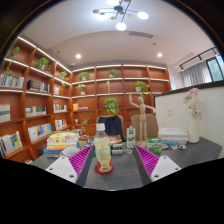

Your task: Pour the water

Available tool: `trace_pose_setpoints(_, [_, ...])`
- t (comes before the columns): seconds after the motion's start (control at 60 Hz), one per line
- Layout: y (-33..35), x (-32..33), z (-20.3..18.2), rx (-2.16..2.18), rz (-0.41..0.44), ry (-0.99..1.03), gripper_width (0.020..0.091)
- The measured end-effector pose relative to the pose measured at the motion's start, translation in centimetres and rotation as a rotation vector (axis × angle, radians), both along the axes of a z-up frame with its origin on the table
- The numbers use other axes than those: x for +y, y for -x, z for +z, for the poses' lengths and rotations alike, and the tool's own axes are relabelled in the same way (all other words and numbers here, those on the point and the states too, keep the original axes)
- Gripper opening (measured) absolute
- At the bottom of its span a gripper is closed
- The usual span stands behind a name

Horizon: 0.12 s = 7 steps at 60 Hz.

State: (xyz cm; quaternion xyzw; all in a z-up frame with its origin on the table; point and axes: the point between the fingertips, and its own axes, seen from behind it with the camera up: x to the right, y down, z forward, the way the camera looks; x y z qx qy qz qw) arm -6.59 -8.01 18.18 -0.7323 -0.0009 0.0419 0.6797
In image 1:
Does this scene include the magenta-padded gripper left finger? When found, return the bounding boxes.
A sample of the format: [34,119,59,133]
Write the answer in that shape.
[45,144,95,187]

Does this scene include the white patterned mug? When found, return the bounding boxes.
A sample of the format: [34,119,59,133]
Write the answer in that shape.
[60,146,81,158]

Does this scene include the tan chair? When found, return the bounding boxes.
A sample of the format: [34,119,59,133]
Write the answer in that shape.
[130,114,160,141]

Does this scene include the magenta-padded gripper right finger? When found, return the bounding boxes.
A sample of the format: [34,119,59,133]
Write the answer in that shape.
[133,144,183,186]

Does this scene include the branched ceiling lamp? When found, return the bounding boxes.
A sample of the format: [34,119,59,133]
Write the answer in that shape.
[92,0,150,32]

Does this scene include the stack of colourful books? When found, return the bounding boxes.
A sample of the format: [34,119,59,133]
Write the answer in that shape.
[44,132,80,159]

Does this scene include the tall green white carton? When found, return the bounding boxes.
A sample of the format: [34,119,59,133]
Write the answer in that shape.
[126,125,137,149]

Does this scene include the small green white box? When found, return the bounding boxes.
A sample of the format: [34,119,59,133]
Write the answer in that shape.
[146,137,163,156]

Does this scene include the black ceiling track rail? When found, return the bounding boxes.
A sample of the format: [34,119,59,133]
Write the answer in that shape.
[178,46,219,71]

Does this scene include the window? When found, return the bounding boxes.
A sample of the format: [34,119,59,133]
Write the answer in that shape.
[206,54,224,83]

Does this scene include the stack of white books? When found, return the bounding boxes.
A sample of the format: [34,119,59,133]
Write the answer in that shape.
[157,126,190,146]

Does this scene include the ceiling air vent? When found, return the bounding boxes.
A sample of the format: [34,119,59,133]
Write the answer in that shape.
[129,30,154,39]

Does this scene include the yellow drink bottle white cap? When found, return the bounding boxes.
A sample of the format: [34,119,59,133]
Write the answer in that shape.
[93,122,114,174]

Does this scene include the chair with dark jacket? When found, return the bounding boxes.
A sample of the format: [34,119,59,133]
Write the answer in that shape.
[96,114,126,141]

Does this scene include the wooden artist mannequin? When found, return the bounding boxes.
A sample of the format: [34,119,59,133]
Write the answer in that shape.
[128,92,157,149]

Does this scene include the white vase with flowers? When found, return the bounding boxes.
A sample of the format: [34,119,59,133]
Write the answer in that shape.
[183,87,204,144]

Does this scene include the wooden shelf unit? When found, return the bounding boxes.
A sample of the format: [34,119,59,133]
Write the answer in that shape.
[0,35,172,161]

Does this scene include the grey curtain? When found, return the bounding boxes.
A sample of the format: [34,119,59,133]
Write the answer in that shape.
[182,61,213,88]

